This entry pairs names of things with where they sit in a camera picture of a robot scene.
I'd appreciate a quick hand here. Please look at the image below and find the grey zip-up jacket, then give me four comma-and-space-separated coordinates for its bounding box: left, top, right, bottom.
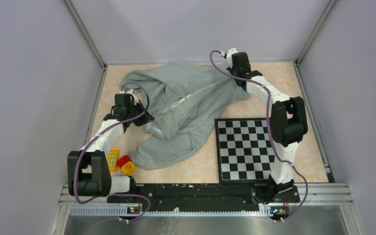
121, 63, 250, 170

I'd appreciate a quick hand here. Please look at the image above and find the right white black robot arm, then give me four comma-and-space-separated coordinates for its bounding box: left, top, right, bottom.
222, 48, 308, 204

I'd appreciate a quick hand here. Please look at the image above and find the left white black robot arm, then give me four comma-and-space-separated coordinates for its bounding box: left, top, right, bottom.
67, 91, 154, 202

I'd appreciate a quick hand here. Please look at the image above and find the yellow toy block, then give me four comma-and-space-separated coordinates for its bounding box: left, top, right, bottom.
106, 148, 120, 172

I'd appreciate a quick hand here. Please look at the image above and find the red yellow toy button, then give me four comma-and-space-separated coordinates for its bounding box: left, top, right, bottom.
116, 155, 136, 174

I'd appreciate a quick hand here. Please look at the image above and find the black white checkerboard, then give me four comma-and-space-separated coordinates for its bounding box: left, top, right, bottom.
214, 117, 293, 184

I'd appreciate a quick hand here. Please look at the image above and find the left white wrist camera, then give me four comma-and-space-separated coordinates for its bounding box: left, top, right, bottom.
120, 89, 140, 105

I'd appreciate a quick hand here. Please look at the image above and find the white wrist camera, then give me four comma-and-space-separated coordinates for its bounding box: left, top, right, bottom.
120, 89, 140, 105
220, 47, 238, 67

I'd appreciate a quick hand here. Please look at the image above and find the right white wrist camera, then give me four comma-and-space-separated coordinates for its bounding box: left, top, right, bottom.
220, 47, 238, 67

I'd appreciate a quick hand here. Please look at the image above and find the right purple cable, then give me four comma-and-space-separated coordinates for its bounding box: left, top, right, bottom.
209, 49, 309, 222

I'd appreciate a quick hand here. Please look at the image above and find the purple cable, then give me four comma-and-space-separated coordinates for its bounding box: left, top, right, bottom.
73, 82, 151, 224
209, 49, 309, 222

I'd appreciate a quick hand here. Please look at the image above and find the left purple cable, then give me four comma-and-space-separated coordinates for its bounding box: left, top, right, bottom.
73, 82, 151, 224

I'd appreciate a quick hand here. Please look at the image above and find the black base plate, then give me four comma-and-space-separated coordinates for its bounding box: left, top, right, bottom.
107, 183, 300, 212

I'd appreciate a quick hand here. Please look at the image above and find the aluminium frame rail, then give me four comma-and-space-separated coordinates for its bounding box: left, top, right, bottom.
50, 183, 365, 235

